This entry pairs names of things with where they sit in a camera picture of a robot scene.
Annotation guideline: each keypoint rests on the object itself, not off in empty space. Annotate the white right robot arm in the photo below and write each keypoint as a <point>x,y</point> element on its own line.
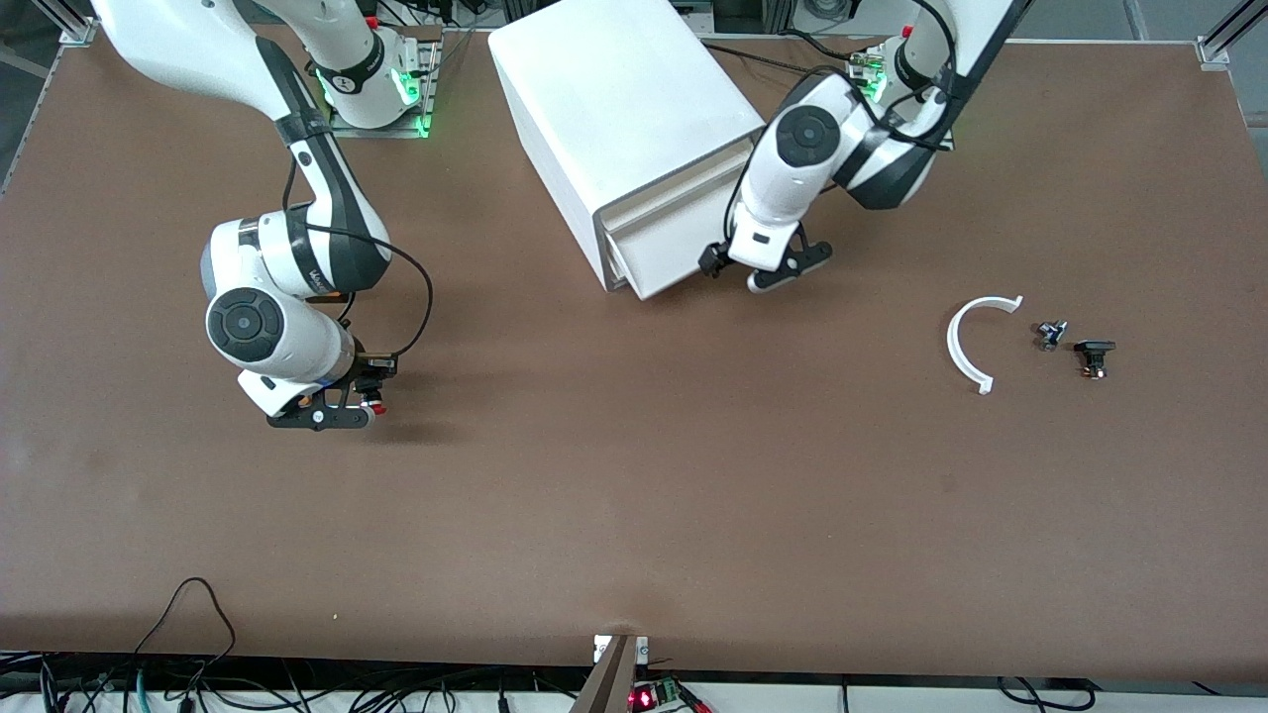
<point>267,327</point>

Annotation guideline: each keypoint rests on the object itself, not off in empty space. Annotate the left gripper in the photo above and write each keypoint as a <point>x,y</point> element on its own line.
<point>710,259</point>

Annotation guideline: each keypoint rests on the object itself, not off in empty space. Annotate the camera mount post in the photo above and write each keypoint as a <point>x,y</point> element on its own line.
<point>609,683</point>

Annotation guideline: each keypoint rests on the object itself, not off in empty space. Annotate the circuit board with red light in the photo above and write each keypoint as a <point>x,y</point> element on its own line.
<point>644,699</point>

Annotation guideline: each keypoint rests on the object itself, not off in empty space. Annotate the small black grey component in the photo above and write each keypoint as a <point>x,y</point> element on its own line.
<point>1050,335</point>

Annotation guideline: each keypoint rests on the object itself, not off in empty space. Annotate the small black bracket component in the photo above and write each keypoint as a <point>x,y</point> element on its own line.
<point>1094,349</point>

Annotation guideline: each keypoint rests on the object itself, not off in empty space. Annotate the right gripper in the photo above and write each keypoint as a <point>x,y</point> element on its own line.
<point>368,380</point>

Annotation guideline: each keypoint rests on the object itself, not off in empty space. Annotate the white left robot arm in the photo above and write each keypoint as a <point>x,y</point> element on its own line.
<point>802,139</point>

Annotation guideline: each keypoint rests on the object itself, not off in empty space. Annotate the red push button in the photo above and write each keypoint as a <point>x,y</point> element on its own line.
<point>375,406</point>

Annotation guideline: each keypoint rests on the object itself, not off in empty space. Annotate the aluminium profile post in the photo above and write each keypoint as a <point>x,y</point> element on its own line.
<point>64,20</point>
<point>1223,40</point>

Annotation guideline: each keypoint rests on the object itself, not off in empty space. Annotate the metal base plate right arm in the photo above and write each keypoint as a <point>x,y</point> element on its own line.
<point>396,132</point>

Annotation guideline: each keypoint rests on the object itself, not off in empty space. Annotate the white drawer cabinet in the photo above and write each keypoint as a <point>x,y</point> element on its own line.
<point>614,89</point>

